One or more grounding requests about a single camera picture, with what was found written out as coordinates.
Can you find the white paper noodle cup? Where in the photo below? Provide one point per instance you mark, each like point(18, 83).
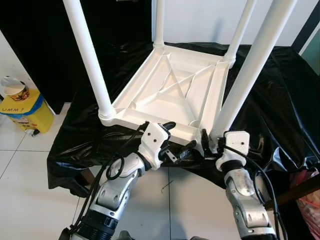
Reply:
point(14, 90)

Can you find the grey robot foot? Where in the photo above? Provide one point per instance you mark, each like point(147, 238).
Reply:
point(125, 236)
point(199, 238)

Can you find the pink plastic bag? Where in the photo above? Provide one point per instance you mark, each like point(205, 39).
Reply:
point(307, 205)

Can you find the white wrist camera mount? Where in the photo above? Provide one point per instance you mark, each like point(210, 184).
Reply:
point(152, 140)
point(236, 145)

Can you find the grey robot right foot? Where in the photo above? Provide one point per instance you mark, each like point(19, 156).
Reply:
point(199, 238)

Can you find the grey robot left foot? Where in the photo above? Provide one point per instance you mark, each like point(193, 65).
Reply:
point(125, 236)

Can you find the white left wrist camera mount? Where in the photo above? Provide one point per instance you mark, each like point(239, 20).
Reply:
point(152, 140)

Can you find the yellow box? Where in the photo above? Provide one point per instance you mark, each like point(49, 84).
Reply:
point(30, 117)

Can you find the white plastic table top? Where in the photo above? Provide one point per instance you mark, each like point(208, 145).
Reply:
point(170, 100)

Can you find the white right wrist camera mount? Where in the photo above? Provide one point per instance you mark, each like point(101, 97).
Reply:
point(236, 145)

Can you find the dark brown wooden beam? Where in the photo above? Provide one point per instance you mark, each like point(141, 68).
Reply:
point(297, 190)
point(87, 177)

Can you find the black plastic table cloth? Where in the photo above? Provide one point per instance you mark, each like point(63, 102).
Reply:
point(285, 100)

